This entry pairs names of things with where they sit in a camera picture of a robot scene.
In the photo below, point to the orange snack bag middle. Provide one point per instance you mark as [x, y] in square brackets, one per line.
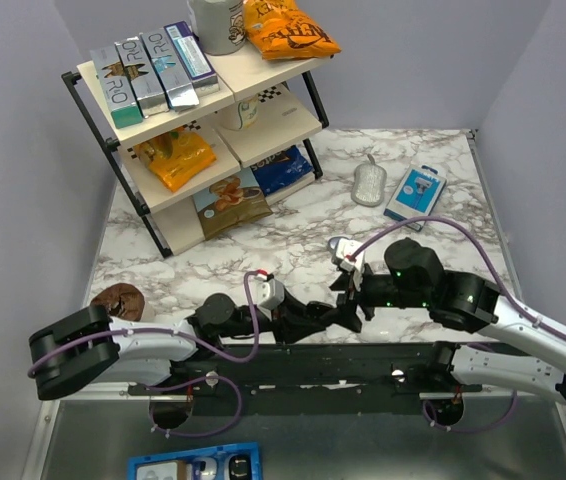
[175, 157]

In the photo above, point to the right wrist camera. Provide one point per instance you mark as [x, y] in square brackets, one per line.
[347, 260]

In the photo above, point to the black mounting rail base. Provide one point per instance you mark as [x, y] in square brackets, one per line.
[314, 379]

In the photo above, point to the silver blue toothpaste box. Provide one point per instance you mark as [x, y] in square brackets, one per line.
[174, 78]

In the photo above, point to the lavender earbud charging case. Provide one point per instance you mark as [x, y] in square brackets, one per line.
[333, 242]

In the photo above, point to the brown snack bag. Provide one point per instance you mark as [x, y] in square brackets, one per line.
[231, 202]

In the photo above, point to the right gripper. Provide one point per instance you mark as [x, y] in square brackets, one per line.
[356, 282]

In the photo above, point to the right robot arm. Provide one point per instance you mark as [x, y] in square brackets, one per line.
[458, 301]

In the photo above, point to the grey printed mug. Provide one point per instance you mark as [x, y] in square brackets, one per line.
[218, 24]

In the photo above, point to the blue chips bag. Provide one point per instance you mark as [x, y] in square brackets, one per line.
[280, 170]

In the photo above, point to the purple white box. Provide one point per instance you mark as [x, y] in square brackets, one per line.
[201, 73]

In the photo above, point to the white cup middle shelf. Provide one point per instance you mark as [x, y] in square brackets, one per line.
[240, 115]

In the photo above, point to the blue tray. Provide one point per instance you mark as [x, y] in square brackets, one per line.
[230, 461]

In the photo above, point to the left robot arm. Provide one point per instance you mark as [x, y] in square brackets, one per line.
[95, 346]

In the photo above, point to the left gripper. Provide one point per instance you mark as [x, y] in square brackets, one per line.
[290, 322]

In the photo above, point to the silver brown toothpaste box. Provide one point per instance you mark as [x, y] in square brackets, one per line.
[145, 83]

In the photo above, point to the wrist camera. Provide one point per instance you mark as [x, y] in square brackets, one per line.
[347, 260]
[270, 294]

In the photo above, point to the teal silver toothpaste box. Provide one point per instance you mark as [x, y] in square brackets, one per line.
[120, 99]

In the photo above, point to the three tier shelf rack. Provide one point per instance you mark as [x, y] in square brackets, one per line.
[261, 108]

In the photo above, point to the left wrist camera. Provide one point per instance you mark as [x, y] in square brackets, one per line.
[270, 294]

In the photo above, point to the blue razor package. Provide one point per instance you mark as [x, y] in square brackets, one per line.
[416, 194]

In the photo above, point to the orange chips bag top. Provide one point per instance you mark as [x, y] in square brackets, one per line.
[280, 30]

